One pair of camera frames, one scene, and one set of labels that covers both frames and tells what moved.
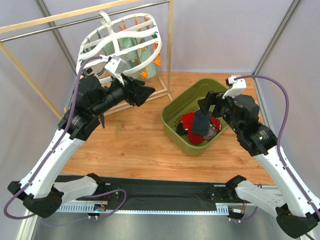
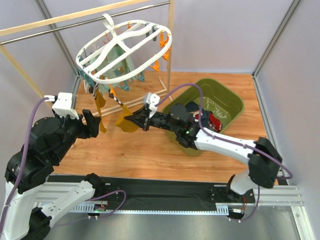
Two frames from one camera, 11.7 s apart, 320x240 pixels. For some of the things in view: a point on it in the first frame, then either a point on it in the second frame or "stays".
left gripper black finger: x=141 y=92 to x=94 y=121
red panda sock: x=215 y=123 stays
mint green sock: x=124 y=44 to x=119 y=72
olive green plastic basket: x=188 y=102 stays
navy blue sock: x=102 y=119 to x=193 y=109
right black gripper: x=212 y=100 to x=145 y=119
